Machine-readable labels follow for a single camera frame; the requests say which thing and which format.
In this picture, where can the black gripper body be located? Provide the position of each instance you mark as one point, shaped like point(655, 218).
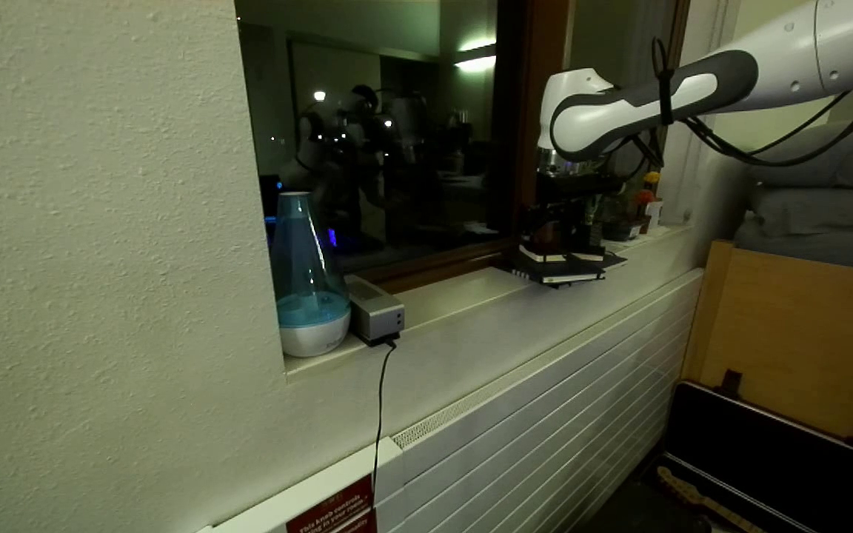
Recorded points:
point(575, 203)

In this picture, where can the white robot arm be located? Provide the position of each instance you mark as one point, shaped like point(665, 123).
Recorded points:
point(791, 59)

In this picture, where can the flat dark tray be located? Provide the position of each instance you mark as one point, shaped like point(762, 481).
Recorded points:
point(571, 280)

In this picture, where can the potted plant with striped leaves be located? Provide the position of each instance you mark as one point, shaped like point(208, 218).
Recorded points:
point(628, 209)

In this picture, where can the small grey box device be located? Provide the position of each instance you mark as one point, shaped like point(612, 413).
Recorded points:
point(377, 315)

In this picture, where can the white slatted radiator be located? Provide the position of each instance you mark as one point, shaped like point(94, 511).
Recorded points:
point(545, 424)

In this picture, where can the grey folded blanket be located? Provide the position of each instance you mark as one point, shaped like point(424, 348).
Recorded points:
point(812, 253)
point(821, 212)
point(843, 159)

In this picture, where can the plywood board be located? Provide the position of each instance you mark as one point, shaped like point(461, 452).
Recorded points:
point(800, 335)

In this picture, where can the red warning label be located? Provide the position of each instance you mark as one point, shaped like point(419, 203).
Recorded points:
point(340, 512)

